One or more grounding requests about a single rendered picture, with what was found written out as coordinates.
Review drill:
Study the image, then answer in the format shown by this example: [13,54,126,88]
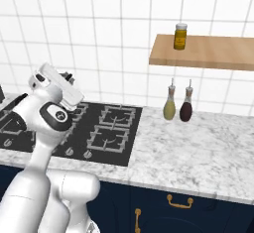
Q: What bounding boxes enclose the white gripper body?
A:
[39,61,85,111]

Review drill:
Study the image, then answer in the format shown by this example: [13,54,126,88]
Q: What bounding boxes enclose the black hob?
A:
[0,94,144,168]

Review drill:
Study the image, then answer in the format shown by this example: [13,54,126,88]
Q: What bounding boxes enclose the yellow oil bottle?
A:
[162,77,178,122]

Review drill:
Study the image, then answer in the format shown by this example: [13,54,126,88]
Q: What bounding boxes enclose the yellow jar with pale lid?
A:
[173,22,189,52]

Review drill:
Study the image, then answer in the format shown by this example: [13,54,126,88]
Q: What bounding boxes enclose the dark red sauce bottle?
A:
[179,78,194,123]

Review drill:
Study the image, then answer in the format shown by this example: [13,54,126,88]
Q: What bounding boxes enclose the plain navy cupboard panel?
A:
[86,179,132,233]

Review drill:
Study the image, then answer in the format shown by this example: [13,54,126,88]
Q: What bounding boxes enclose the navy cupboard door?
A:
[130,204,254,233]

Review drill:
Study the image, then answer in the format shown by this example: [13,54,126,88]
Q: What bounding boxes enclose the navy drawer front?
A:
[130,185,254,219]

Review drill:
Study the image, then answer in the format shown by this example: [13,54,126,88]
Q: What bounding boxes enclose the wooden wall shelf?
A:
[148,33,254,72]

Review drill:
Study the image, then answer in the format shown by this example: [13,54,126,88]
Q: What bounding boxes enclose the gold cupboard door handle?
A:
[134,207,143,233]

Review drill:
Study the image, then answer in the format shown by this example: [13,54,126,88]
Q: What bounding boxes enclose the gold drawer handle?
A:
[166,193,194,210]

